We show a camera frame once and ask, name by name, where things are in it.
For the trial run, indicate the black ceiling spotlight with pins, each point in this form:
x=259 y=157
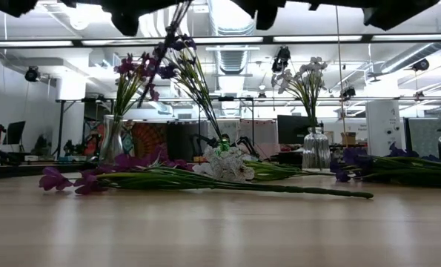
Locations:
x=32 y=74
x=281 y=59
x=348 y=92
x=421 y=65

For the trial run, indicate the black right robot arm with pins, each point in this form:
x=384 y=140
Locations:
x=390 y=15

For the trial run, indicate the black background robot arm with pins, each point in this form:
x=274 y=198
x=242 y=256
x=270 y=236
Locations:
x=205 y=141
x=248 y=142

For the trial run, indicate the multicolour patchwork tapestry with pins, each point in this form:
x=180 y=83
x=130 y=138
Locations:
x=94 y=142

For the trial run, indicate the smooth clear glass vase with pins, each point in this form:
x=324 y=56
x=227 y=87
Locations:
x=110 y=144

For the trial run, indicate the silver ventilation duct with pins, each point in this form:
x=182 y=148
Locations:
x=409 y=59
x=231 y=61

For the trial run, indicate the white flower bunch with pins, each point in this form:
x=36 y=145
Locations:
x=311 y=107
x=229 y=167

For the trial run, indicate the green glass vase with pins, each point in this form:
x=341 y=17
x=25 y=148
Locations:
x=224 y=145

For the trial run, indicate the black partition panel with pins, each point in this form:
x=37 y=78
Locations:
x=183 y=141

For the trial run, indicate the black aluminium table frame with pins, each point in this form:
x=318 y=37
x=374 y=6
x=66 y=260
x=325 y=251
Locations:
x=38 y=171

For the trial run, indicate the red mandala tapestry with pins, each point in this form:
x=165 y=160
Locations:
x=146 y=139

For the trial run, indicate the magenta flower bunch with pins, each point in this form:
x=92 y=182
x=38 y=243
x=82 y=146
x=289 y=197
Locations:
x=125 y=67
x=205 y=183

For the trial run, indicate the blue-violet flower bunch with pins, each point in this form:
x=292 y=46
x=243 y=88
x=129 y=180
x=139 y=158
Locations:
x=348 y=157
x=400 y=152
x=190 y=78

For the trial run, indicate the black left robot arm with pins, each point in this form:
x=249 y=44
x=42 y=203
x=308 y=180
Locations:
x=9 y=5

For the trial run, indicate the ceiling light strip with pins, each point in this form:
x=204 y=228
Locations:
x=316 y=38
x=413 y=37
x=227 y=39
x=31 y=43
x=101 y=42

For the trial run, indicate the cardboard box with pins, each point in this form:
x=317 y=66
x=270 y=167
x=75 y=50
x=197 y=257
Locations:
x=348 y=139

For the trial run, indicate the ribbed clear glass vase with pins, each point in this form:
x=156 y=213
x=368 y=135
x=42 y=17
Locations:
x=316 y=150

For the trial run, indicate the grey partition panel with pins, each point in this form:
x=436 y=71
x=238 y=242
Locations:
x=424 y=137

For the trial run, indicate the pink partition panel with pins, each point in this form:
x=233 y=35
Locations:
x=264 y=137

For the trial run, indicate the black computer monitor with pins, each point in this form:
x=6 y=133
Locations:
x=290 y=130
x=14 y=131

